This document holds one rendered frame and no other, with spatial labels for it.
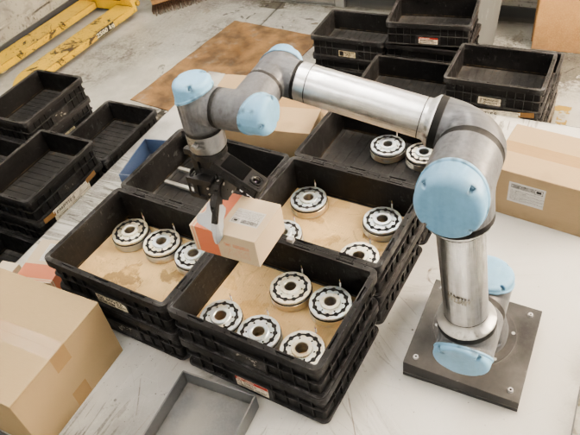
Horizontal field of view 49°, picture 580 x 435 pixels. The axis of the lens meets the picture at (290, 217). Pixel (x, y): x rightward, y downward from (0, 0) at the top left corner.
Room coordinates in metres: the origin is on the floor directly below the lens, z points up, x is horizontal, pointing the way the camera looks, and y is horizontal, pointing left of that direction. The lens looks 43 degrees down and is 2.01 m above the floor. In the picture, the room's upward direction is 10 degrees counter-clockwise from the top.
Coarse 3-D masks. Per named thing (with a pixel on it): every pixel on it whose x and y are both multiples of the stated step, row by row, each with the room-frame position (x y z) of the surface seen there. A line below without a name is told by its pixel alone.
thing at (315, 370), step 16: (208, 256) 1.08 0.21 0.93; (320, 256) 1.02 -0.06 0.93; (336, 256) 1.01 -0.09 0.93; (368, 272) 0.95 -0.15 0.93; (368, 288) 0.90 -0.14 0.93; (352, 304) 0.86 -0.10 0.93; (192, 320) 0.89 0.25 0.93; (352, 320) 0.83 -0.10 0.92; (224, 336) 0.84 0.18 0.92; (240, 336) 0.83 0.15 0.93; (256, 352) 0.79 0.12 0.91; (272, 352) 0.77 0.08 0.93; (304, 368) 0.72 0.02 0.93; (320, 368) 0.71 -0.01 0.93
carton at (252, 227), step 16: (240, 208) 1.02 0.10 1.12; (256, 208) 1.01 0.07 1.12; (272, 208) 1.00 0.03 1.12; (192, 224) 0.99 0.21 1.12; (224, 224) 0.97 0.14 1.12; (240, 224) 0.97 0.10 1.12; (256, 224) 0.96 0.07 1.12; (272, 224) 0.97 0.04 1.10; (208, 240) 0.97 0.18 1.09; (224, 240) 0.95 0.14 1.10; (240, 240) 0.92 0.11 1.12; (256, 240) 0.91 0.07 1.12; (272, 240) 0.96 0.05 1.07; (224, 256) 0.95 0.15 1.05; (240, 256) 0.93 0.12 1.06; (256, 256) 0.91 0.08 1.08
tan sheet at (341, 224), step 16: (288, 208) 1.31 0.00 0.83; (336, 208) 1.28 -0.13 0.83; (352, 208) 1.27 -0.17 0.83; (368, 208) 1.26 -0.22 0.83; (304, 224) 1.24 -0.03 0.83; (320, 224) 1.23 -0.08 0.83; (336, 224) 1.22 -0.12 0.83; (352, 224) 1.20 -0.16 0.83; (304, 240) 1.18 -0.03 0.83; (320, 240) 1.17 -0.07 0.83; (336, 240) 1.16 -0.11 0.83; (352, 240) 1.15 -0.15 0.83; (368, 240) 1.14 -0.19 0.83
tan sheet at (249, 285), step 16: (240, 272) 1.10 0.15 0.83; (256, 272) 1.09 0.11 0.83; (272, 272) 1.08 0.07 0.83; (224, 288) 1.06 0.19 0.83; (240, 288) 1.05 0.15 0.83; (256, 288) 1.04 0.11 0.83; (208, 304) 1.02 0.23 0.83; (240, 304) 1.00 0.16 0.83; (256, 304) 0.99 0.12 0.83; (272, 304) 0.98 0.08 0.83; (288, 320) 0.92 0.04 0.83; (304, 320) 0.92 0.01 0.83; (320, 336) 0.86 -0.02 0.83; (304, 352) 0.83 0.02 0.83
